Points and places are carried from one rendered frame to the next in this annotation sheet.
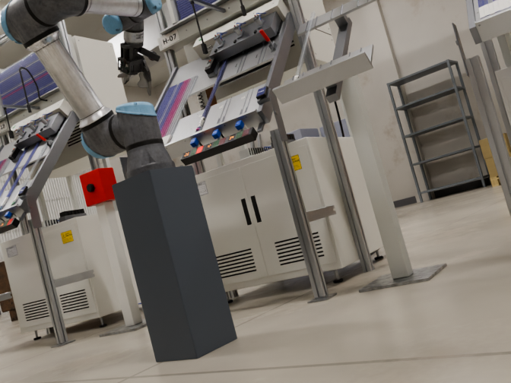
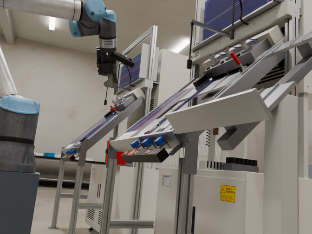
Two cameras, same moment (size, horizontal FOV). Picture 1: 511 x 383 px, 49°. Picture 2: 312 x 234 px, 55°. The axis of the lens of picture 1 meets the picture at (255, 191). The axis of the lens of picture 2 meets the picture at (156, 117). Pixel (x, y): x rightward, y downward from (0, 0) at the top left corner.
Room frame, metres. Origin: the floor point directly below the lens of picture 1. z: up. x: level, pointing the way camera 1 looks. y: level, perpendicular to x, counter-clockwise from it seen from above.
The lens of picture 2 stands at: (1.18, -0.57, 0.58)
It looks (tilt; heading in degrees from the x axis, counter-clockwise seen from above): 11 degrees up; 33
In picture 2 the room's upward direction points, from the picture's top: 5 degrees clockwise
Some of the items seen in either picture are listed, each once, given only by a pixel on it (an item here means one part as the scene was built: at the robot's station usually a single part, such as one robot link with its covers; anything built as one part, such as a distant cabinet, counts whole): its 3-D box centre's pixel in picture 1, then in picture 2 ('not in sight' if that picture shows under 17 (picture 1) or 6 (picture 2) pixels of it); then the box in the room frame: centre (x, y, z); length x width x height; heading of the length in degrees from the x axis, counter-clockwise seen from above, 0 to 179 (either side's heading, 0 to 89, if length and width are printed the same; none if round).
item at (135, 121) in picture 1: (137, 124); (18, 117); (1.73, 0.30, 0.72); 0.13 x 0.12 x 0.14; 59
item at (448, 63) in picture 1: (439, 132); not in sight; (9.14, -3.12, 1.02); 1.07 x 0.45 x 2.05; 52
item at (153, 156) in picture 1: (147, 159); (11, 154); (1.73, 0.29, 0.60); 0.15 x 0.15 x 0.10
